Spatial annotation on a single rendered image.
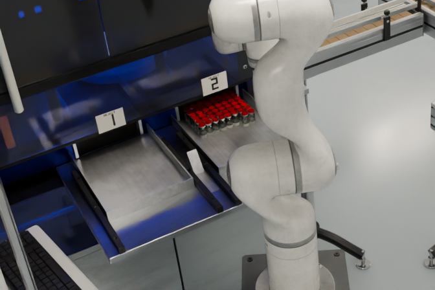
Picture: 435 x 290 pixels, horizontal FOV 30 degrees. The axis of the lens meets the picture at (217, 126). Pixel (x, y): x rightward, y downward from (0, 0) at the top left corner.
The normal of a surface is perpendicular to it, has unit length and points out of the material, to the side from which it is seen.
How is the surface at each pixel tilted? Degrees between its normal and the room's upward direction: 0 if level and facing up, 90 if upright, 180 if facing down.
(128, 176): 0
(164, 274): 90
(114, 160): 0
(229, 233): 90
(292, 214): 32
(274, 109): 97
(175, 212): 0
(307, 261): 90
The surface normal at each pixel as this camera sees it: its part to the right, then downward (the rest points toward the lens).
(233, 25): -0.11, 0.46
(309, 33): 0.04, 0.69
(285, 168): 0.00, 0.00
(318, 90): -0.11, -0.83
